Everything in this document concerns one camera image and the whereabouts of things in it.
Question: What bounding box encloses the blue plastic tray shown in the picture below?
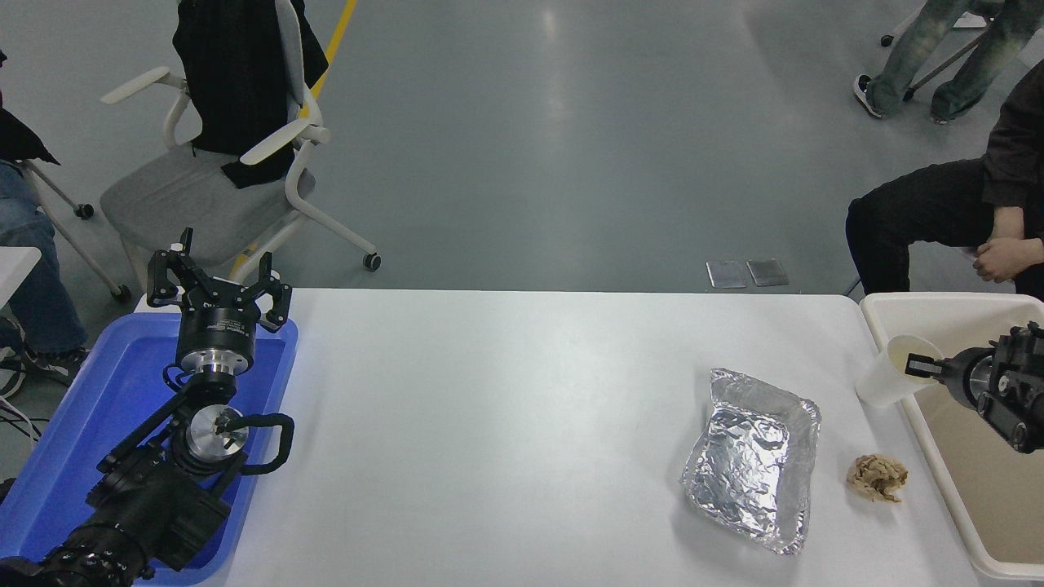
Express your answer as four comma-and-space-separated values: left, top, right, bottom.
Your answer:
0, 312, 299, 586

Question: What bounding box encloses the white paper cup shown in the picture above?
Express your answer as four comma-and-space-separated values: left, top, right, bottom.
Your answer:
855, 334, 945, 408

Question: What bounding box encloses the black garment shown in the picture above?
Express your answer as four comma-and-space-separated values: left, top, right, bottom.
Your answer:
0, 51, 60, 164

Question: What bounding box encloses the small white table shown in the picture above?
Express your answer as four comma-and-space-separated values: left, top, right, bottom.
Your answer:
0, 246, 42, 309

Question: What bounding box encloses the crumpled tan paper ball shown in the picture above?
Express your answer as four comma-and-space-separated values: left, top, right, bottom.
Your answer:
846, 454, 909, 504

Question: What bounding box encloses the large pale bin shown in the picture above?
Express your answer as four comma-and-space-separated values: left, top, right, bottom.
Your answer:
859, 292, 1044, 581

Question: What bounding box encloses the silver foil tray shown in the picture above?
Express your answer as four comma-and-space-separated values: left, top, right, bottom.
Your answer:
680, 369, 822, 557

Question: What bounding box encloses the grey chair with white frame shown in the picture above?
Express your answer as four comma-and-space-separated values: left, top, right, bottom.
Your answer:
99, 0, 383, 293

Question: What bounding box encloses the person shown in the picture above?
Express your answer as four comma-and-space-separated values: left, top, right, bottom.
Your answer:
0, 159, 91, 400
853, 0, 1030, 125
844, 61, 1044, 301

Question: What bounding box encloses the person's hand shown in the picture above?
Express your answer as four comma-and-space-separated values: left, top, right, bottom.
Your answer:
972, 236, 1044, 284

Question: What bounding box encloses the black jacket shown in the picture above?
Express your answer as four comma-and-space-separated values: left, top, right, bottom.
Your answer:
172, 0, 329, 190

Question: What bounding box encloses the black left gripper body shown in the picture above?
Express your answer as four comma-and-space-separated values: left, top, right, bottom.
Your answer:
176, 281, 263, 353

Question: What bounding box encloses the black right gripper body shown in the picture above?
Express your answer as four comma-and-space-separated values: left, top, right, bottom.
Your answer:
936, 348, 981, 406

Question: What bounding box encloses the grey chair with castors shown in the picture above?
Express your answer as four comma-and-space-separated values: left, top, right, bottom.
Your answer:
18, 157, 133, 304

